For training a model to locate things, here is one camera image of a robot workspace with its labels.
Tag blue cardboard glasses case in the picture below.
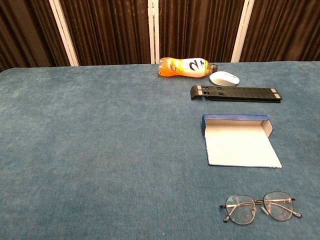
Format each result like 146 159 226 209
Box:
201 114 283 169

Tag brown pleated curtain panel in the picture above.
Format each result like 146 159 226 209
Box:
59 0 152 67
239 0 320 63
0 0 71 73
158 0 245 64

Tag orange soda plastic bottle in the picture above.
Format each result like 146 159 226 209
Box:
157 57 219 79

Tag white screen frame post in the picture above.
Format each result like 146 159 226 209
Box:
48 0 80 67
230 0 255 63
147 0 161 65

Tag black folding laptop stand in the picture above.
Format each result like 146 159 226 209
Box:
190 84 283 104

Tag white computer mouse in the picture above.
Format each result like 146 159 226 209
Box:
208 71 241 87

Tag blue velvet tablecloth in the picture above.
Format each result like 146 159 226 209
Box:
0 60 320 240

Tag thin-framed eyeglasses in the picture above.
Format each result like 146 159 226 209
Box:
219 191 303 226

